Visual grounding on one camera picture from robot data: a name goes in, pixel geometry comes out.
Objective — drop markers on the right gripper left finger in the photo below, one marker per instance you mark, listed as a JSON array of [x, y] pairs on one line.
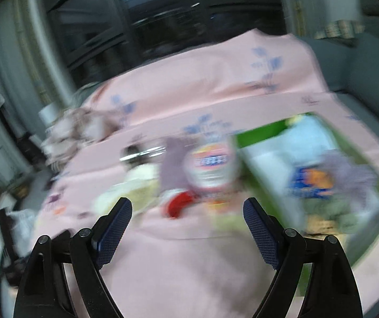
[[44, 292]]

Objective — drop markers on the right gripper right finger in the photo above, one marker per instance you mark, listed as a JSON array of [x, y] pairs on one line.
[[331, 290]]

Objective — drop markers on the cream plush toy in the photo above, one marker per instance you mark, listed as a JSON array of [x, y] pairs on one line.
[[141, 186]]

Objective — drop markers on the mauve soft cloth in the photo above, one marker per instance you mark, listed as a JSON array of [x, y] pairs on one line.
[[171, 171]]

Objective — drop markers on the green plush toy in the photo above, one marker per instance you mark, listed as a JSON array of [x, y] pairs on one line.
[[335, 209]]

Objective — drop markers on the green cardboard box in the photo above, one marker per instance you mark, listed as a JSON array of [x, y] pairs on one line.
[[269, 174]]

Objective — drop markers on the orange plush toy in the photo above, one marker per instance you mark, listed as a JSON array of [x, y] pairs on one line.
[[310, 183]]

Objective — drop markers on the purple fuzzy plush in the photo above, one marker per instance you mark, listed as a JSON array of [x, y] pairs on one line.
[[355, 181]]

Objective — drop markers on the pink printed cloth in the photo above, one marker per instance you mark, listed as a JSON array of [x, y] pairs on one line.
[[193, 266]]

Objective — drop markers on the light blue plush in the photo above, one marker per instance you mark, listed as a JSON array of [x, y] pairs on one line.
[[305, 140]]

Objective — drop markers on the red knitted item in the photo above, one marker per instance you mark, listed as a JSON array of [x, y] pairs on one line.
[[178, 203]]

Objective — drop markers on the glass bottle metal cap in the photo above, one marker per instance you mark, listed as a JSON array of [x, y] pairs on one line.
[[135, 155]]

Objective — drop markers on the pink lidded plastic jar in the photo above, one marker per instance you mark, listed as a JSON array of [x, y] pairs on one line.
[[212, 170]]

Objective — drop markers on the grey sofa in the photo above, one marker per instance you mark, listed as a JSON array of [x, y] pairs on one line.
[[351, 70]]

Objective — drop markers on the patterned cushion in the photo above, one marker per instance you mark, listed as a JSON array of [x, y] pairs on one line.
[[340, 29]]

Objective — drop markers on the dark window frame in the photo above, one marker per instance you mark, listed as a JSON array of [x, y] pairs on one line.
[[100, 39]]

